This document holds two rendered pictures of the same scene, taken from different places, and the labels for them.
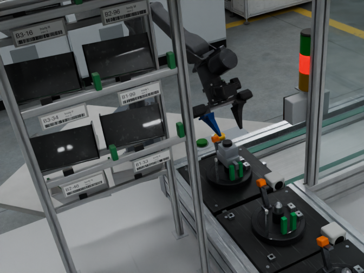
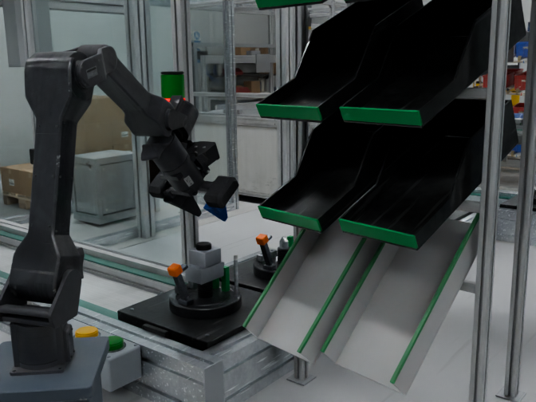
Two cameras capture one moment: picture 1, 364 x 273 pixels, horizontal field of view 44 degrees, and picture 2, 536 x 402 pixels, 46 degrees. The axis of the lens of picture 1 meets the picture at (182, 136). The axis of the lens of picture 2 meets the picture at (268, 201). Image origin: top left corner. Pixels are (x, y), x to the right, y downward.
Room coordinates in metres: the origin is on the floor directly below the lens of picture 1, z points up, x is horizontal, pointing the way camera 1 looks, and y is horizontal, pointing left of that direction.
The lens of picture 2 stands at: (1.57, 0.93, 1.43)
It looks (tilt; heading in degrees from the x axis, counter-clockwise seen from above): 12 degrees down; 239
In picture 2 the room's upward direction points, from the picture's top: 1 degrees counter-clockwise
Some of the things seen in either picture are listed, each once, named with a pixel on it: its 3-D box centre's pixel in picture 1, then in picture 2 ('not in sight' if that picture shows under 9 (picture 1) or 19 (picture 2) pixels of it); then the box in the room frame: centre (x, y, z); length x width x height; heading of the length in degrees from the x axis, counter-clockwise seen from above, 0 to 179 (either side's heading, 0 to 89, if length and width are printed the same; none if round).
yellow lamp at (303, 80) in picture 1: (308, 79); not in sight; (1.05, -0.35, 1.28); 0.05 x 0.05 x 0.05
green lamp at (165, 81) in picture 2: (310, 43); (172, 86); (1.05, -0.35, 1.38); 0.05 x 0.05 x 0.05
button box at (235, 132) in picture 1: (220, 144); (88, 351); (1.32, -0.13, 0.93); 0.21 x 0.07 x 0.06; 111
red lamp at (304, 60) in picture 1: (309, 61); not in sight; (1.05, -0.35, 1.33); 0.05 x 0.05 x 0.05
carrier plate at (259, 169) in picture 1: (229, 177); (206, 309); (1.09, -0.13, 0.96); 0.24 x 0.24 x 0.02; 21
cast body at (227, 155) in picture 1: (229, 153); (207, 259); (1.08, -0.13, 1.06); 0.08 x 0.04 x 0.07; 21
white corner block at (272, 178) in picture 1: (274, 181); not in sight; (1.03, -0.25, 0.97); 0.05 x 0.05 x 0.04; 21
